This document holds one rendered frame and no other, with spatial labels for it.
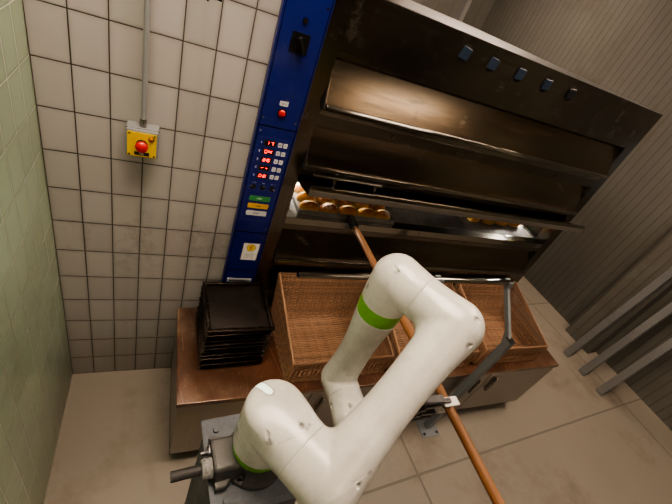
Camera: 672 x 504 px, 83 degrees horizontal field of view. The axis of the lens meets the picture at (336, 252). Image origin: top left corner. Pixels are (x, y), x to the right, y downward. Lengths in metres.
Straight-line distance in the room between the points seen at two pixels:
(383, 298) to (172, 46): 1.02
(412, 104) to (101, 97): 1.13
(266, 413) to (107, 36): 1.16
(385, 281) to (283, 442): 0.38
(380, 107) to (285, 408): 1.20
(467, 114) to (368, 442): 1.47
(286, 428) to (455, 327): 0.39
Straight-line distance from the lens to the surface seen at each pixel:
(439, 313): 0.83
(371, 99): 1.60
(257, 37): 1.43
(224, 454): 0.96
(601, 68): 5.14
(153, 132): 1.47
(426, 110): 1.74
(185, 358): 1.89
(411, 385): 0.81
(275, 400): 0.82
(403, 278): 0.85
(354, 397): 1.13
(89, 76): 1.50
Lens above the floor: 2.15
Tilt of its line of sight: 35 degrees down
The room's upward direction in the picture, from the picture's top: 24 degrees clockwise
